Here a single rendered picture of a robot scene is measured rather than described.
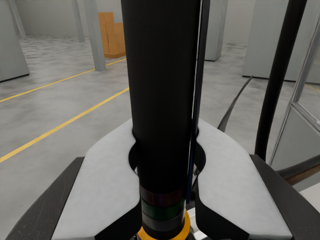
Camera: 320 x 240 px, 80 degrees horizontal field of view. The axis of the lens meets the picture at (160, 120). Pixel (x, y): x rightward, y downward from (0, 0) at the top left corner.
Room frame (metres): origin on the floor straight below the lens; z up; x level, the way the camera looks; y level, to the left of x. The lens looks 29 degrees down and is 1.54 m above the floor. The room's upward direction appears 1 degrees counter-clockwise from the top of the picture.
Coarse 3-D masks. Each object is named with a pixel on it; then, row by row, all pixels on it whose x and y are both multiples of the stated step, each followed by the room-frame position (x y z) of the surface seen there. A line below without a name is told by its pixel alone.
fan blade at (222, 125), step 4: (252, 76) 0.36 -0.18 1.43; (248, 80) 0.36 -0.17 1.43; (244, 84) 0.37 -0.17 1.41; (240, 92) 0.34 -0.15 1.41; (236, 96) 0.35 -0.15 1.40; (236, 100) 0.36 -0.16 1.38; (232, 104) 0.33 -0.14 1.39; (232, 108) 0.39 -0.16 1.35; (228, 112) 0.33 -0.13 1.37; (224, 116) 0.32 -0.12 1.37; (228, 116) 0.37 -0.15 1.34; (224, 120) 0.33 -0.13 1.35; (220, 124) 0.31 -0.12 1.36; (224, 124) 0.37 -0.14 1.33; (220, 128) 0.33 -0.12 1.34; (224, 128) 0.40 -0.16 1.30; (196, 168) 0.27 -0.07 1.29; (196, 172) 0.27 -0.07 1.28
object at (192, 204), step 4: (196, 180) 0.26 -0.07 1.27; (196, 184) 0.25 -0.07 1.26; (192, 188) 0.24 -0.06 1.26; (196, 188) 0.25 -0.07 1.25; (192, 192) 0.24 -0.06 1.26; (192, 196) 0.24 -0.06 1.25; (192, 200) 0.24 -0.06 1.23; (188, 204) 0.23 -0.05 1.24; (192, 204) 0.24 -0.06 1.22; (188, 208) 0.23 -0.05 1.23; (192, 208) 0.24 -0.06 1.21
